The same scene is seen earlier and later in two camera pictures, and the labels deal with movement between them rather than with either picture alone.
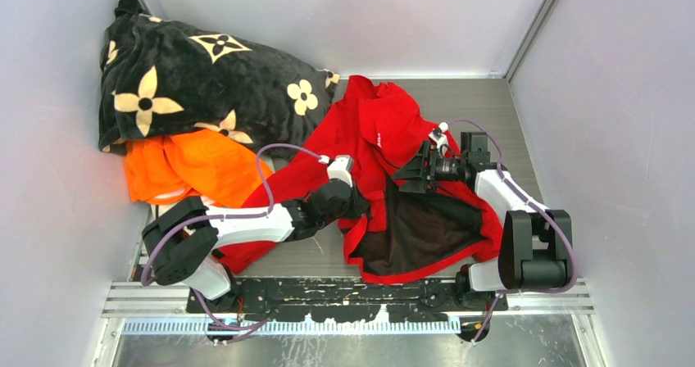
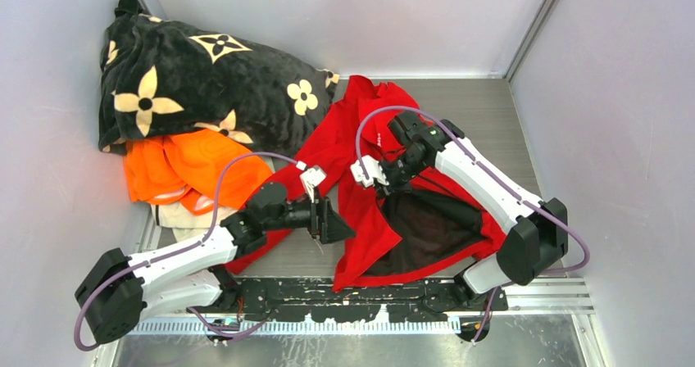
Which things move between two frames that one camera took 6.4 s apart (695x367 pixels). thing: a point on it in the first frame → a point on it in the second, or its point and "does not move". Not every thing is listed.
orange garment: (214, 167) does not move
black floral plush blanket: (160, 75) does not move
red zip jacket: (392, 233) does not move
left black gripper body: (351, 208) → (318, 226)
